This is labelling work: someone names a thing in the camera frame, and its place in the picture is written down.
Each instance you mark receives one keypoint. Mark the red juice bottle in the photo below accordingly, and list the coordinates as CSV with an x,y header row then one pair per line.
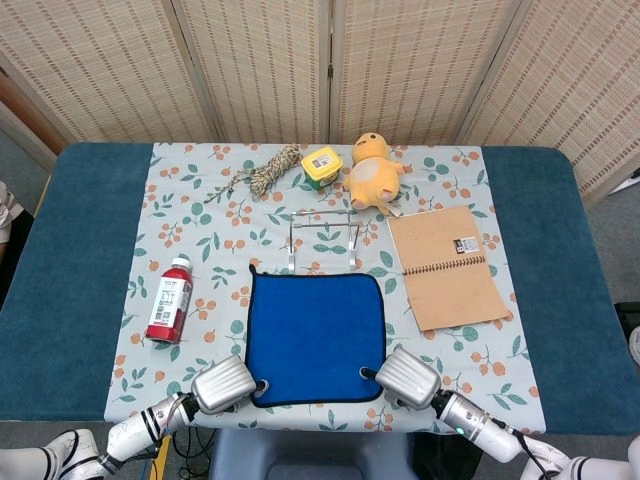
x,y
170,300

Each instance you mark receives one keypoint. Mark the kraft spiral notebook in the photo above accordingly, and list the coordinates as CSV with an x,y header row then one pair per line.
x,y
450,295

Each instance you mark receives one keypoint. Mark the yellow plush toy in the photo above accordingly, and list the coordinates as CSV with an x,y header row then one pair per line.
x,y
372,175

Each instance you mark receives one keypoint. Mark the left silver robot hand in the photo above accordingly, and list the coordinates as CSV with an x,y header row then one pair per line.
x,y
222,385

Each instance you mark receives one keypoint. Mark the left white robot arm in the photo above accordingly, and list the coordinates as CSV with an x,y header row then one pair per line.
x,y
130,440

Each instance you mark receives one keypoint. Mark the blue cloth with dark back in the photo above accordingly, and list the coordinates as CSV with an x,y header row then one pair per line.
x,y
315,335

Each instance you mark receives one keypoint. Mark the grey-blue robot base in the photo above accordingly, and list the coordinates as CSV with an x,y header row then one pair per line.
x,y
310,455

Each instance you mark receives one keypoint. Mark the floral print tablecloth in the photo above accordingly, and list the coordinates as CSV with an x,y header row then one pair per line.
x,y
210,230

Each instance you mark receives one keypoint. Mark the teal table cover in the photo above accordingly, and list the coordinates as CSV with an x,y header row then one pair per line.
x,y
75,250

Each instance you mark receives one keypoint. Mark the yellow bar under table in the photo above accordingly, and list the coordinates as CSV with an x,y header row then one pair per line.
x,y
161,457

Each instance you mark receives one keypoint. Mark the woven folding screen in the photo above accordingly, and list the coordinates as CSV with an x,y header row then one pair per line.
x,y
125,65

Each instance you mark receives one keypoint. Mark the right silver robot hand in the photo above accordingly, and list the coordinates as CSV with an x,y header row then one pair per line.
x,y
407,380

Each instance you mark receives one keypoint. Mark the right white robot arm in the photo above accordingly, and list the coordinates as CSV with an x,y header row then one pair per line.
x,y
480,425

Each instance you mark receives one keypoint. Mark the green tub with yellow lid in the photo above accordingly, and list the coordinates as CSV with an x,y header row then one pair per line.
x,y
320,162

